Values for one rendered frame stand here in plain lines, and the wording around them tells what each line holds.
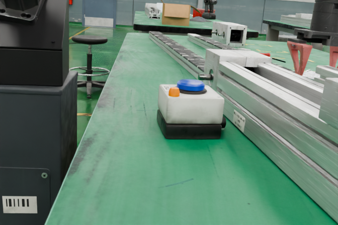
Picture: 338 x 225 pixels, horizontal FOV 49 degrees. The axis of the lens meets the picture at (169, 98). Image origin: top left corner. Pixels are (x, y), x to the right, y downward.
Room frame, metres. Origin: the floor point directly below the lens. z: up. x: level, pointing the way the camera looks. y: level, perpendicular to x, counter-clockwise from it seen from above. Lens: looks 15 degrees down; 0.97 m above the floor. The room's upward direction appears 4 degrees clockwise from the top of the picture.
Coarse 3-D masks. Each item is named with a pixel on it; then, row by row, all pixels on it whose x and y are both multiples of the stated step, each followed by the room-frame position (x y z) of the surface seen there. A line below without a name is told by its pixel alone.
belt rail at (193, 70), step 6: (150, 36) 1.75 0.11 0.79; (156, 42) 1.55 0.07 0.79; (162, 42) 1.41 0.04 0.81; (162, 48) 1.40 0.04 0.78; (168, 48) 1.29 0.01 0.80; (168, 54) 1.28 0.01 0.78; (174, 54) 1.22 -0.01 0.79; (180, 60) 1.10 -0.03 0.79; (186, 60) 1.02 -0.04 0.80; (186, 66) 1.02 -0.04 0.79; (192, 66) 0.96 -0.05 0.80; (192, 72) 0.95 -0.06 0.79; (198, 72) 0.92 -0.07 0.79
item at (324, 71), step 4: (316, 68) 0.69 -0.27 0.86; (320, 68) 0.68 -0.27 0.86; (324, 68) 0.67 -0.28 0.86; (328, 68) 0.66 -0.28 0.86; (332, 68) 0.67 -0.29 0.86; (336, 68) 0.67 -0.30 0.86; (316, 72) 0.69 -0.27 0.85; (320, 72) 0.68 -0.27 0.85; (324, 72) 0.67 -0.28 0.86; (328, 72) 0.66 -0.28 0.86; (332, 72) 0.65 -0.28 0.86; (336, 72) 0.64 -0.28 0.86; (320, 76) 0.70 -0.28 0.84; (324, 76) 0.68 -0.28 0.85; (328, 76) 0.65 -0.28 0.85; (332, 76) 0.64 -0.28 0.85; (336, 76) 0.63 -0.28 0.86; (316, 80) 0.69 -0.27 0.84; (320, 80) 0.68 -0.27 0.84; (324, 80) 0.67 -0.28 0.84
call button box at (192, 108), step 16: (160, 96) 0.53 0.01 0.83; (192, 96) 0.49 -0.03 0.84; (208, 96) 0.50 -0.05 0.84; (160, 112) 0.53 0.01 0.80; (176, 112) 0.48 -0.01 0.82; (192, 112) 0.48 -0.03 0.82; (208, 112) 0.49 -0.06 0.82; (160, 128) 0.52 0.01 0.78; (176, 128) 0.48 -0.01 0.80; (192, 128) 0.49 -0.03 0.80; (208, 128) 0.49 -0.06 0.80
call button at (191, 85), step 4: (180, 80) 0.53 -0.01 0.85; (184, 80) 0.53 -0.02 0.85; (188, 80) 0.53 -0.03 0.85; (192, 80) 0.53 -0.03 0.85; (196, 80) 0.53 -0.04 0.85; (180, 84) 0.51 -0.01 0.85; (184, 84) 0.51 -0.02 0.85; (188, 84) 0.51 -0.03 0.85; (192, 84) 0.51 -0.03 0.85; (196, 84) 0.51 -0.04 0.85; (200, 84) 0.51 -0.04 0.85; (204, 84) 0.52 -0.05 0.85; (180, 88) 0.51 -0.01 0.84; (184, 88) 0.51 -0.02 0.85; (188, 88) 0.51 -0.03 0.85; (192, 88) 0.51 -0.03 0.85; (196, 88) 0.51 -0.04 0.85; (200, 88) 0.51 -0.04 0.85
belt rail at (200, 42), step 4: (192, 36) 1.75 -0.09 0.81; (192, 40) 1.74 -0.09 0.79; (196, 40) 1.69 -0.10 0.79; (200, 40) 1.61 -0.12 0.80; (200, 44) 1.60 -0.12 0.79; (204, 44) 1.56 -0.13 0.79; (208, 44) 1.49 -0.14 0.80; (208, 48) 1.48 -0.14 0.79; (212, 48) 1.45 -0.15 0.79; (216, 48) 1.38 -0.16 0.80
